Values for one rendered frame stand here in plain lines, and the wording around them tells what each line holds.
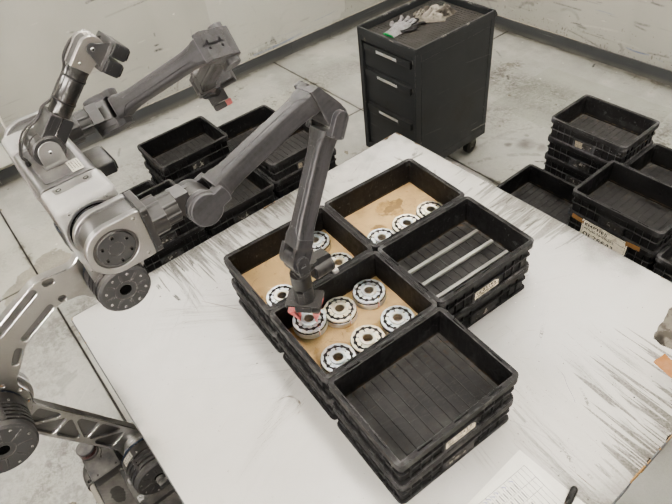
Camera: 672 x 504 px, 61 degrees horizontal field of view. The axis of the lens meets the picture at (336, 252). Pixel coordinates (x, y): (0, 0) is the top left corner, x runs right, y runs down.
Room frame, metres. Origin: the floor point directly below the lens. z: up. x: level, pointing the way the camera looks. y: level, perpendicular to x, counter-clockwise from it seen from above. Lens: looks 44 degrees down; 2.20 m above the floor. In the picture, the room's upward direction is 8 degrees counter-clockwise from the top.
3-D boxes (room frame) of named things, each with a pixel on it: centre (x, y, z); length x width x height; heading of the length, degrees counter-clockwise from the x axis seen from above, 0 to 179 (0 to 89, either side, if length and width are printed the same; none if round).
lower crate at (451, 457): (0.80, -0.17, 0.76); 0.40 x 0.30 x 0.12; 120
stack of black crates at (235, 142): (2.86, 0.38, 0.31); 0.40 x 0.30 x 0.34; 123
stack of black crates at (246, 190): (2.31, 0.50, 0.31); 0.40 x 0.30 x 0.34; 123
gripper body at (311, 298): (1.07, 0.11, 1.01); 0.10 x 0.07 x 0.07; 74
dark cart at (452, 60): (3.00, -0.66, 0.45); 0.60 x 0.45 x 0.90; 123
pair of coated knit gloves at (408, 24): (3.00, -0.52, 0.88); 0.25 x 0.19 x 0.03; 123
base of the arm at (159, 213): (0.96, 0.36, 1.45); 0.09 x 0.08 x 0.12; 33
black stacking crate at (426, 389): (0.80, -0.17, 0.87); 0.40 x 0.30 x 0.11; 120
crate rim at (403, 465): (0.80, -0.17, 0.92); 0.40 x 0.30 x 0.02; 120
